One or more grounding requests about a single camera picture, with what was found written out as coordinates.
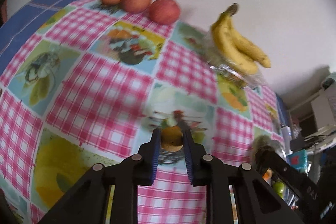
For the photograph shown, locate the small green guava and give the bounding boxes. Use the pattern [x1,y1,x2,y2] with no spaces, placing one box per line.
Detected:
[272,181,285,198]

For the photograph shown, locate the orange mandarin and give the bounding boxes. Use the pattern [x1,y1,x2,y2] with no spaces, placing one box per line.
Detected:
[262,169,272,182]

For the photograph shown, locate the small yellow-brown fruit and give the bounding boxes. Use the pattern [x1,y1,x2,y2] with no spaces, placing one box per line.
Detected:
[161,126,183,152]

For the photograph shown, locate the teal plastic box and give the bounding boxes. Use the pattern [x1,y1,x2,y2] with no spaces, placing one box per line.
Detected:
[286,149,308,173]

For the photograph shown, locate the steel round tray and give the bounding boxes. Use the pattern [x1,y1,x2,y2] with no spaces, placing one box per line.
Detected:
[250,135,287,186]

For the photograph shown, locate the white plastic bottle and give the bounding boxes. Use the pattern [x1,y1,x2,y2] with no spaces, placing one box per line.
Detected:
[281,126,292,155]

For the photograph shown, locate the pink checkered fruit tablecloth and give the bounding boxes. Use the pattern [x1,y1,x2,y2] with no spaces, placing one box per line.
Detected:
[1,0,282,223]

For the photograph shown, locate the clear plastic fruit container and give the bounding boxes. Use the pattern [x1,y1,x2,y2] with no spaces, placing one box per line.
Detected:
[201,31,266,89]

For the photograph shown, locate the upper yellow banana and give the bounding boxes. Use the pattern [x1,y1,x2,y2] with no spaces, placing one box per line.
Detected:
[228,16,271,68]

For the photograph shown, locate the yellow banana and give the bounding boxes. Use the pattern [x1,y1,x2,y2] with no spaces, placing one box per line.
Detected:
[210,3,258,75]
[228,16,271,68]

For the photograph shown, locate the lower yellow banana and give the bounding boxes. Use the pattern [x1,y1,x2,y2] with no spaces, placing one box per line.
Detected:
[210,3,258,75]

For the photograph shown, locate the blue bed sheet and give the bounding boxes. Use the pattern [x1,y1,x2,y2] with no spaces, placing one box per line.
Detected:
[0,0,77,72]

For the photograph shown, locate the right red apple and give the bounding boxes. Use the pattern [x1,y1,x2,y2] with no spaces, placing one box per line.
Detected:
[148,0,181,25]

